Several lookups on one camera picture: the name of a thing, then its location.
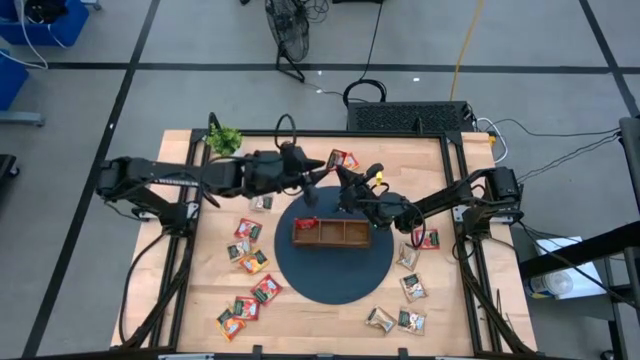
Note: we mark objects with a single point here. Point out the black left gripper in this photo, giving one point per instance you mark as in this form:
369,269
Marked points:
270,172

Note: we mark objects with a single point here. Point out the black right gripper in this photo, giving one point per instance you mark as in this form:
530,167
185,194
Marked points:
385,210

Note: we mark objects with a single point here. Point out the orange tea packet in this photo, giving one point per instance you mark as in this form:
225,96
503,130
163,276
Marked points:
230,325
351,161
253,261

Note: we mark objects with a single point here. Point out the wooden three-compartment box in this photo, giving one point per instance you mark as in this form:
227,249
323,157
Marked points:
332,233

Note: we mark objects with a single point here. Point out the beige tea packet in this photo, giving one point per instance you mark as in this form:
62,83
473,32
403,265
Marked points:
239,250
413,287
262,203
408,256
381,319

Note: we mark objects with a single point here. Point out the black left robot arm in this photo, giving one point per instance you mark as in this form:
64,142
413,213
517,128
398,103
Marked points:
150,172

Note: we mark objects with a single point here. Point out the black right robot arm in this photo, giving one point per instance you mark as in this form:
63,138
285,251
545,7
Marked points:
450,197

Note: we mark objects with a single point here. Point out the black perforated computer case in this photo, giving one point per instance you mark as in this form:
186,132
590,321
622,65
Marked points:
400,116

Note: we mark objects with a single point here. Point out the small green plant white pot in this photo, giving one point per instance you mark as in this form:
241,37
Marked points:
225,140

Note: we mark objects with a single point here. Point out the round dark blue woven placemat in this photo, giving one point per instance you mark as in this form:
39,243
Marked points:
330,280

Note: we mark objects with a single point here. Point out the black floor fan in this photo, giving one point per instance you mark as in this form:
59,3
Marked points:
287,30

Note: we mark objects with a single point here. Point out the scattered snack packets on table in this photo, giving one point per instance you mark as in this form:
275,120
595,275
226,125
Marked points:
412,321

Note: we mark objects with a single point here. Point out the white wipes canister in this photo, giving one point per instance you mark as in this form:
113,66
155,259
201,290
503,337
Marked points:
550,285

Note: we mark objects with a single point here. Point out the white cardboard box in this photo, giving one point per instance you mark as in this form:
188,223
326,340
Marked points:
587,282

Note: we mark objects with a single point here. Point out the blue plastic bin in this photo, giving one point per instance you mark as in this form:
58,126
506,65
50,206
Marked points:
70,25
10,80

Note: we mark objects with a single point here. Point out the grey metal stand foot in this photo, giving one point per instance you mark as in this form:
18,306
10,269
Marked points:
22,118

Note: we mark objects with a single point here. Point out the black wheeled object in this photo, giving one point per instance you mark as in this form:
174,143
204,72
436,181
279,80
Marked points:
6,165

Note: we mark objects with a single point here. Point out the black metal desk frame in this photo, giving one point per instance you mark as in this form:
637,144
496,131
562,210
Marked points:
580,250

